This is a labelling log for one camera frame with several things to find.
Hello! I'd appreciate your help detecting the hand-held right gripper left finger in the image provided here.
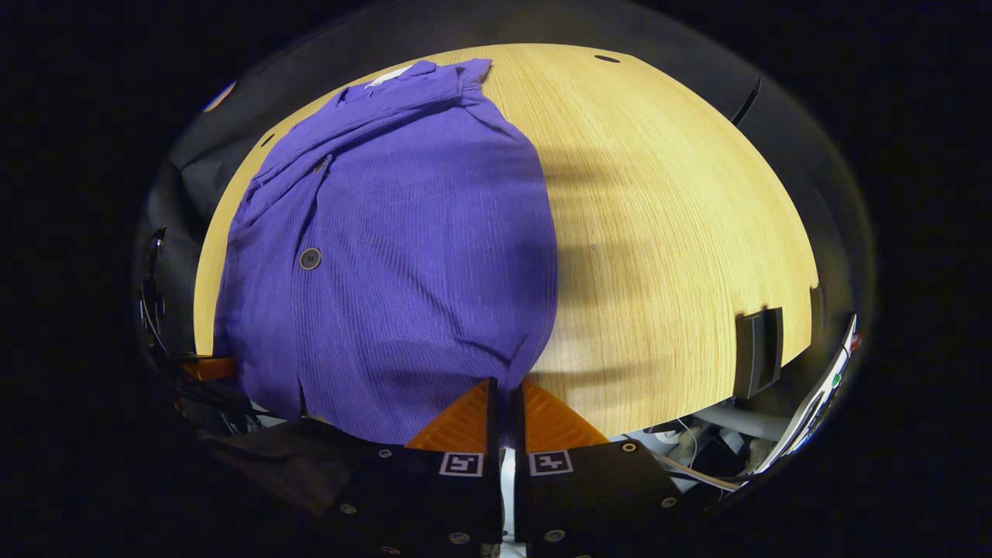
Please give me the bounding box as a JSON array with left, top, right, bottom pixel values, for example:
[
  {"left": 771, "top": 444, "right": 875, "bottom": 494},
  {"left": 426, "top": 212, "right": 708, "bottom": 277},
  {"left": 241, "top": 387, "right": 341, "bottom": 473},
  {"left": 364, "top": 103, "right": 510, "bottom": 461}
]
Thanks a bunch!
[{"left": 333, "top": 377, "right": 503, "bottom": 558}]

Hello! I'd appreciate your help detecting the purple button shirt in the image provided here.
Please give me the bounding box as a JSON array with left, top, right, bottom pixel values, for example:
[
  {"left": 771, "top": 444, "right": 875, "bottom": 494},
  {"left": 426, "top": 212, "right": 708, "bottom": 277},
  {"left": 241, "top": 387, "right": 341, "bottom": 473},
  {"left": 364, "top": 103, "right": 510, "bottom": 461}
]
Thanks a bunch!
[{"left": 213, "top": 58, "right": 559, "bottom": 446}]

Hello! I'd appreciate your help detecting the black cable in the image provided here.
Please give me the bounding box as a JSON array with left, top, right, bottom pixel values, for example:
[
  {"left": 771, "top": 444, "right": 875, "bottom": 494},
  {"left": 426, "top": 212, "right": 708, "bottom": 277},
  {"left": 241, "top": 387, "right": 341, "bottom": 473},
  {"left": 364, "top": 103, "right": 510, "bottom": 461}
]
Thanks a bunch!
[{"left": 728, "top": 76, "right": 764, "bottom": 126}]

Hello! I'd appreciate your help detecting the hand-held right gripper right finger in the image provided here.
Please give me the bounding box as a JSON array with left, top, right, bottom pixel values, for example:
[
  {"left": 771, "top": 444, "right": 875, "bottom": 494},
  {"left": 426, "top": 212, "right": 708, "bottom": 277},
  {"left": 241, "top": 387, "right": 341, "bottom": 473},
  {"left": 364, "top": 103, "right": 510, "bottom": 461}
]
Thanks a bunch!
[{"left": 511, "top": 377, "right": 687, "bottom": 558}]

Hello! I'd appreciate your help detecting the black table clamp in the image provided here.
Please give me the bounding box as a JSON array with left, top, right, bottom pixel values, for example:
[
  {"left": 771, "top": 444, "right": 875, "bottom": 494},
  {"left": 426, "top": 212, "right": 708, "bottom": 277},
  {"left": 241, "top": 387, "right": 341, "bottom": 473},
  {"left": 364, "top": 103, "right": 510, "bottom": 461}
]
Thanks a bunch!
[{"left": 732, "top": 306, "right": 785, "bottom": 400}]

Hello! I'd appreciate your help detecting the dark cloth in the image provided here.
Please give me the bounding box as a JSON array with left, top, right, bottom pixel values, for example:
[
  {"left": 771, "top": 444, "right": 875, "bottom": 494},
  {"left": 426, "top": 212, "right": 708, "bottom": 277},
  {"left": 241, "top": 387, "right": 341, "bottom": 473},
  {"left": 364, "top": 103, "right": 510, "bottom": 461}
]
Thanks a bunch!
[{"left": 203, "top": 418, "right": 369, "bottom": 516}]

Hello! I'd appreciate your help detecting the grey tube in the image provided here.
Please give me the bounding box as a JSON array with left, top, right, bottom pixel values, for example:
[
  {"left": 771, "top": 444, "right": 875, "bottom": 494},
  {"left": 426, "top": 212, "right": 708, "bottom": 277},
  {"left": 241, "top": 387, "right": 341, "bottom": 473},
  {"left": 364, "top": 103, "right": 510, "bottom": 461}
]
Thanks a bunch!
[{"left": 694, "top": 403, "right": 791, "bottom": 443}]

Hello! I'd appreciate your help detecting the tangle of white cables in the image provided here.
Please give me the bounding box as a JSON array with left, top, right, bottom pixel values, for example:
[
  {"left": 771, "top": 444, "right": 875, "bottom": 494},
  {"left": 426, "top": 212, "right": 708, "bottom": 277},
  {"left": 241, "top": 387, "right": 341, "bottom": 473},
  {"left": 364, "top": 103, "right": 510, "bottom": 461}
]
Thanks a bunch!
[{"left": 628, "top": 418, "right": 745, "bottom": 493}]

